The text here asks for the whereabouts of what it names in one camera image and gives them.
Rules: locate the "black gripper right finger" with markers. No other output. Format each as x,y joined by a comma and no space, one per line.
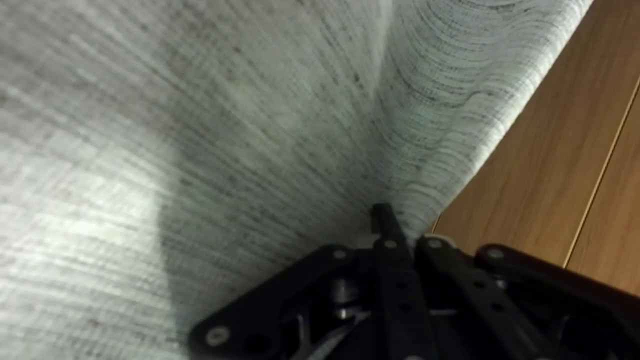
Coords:
521,313

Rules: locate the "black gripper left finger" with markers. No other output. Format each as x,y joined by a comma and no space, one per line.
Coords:
266,313

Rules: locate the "grey fabric curtain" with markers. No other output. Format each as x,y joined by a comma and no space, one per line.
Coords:
232,132

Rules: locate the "brown wooden panel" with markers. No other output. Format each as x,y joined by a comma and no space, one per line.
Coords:
566,132

